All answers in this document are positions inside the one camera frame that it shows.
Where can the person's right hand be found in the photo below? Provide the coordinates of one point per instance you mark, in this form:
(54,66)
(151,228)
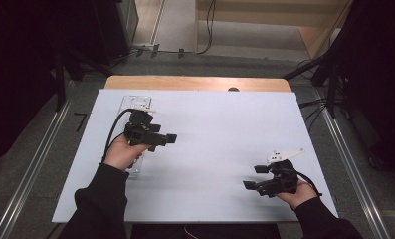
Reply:
(301,195)

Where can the white power strip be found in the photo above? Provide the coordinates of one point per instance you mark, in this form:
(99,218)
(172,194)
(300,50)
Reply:
(133,101)

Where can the person's left hand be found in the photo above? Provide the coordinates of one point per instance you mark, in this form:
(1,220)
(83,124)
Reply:
(120,154)

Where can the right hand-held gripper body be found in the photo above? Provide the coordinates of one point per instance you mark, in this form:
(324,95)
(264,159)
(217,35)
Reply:
(281,181)

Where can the black curtain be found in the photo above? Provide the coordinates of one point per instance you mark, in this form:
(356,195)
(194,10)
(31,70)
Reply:
(19,66)
(377,66)

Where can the aluminium floor rail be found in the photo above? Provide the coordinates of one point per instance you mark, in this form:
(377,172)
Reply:
(32,166)
(351,159)

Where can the light wooden shelf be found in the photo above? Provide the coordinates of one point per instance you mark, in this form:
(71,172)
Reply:
(271,16)

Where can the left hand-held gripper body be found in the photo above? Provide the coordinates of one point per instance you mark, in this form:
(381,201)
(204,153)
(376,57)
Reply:
(140,134)

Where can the black stand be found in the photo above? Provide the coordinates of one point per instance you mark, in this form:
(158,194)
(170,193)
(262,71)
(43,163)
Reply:
(60,83)
(331,83)

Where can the wooden table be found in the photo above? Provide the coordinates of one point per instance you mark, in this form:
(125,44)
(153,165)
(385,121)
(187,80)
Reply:
(191,83)

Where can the black cabinet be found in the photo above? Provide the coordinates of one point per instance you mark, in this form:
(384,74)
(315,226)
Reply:
(118,26)

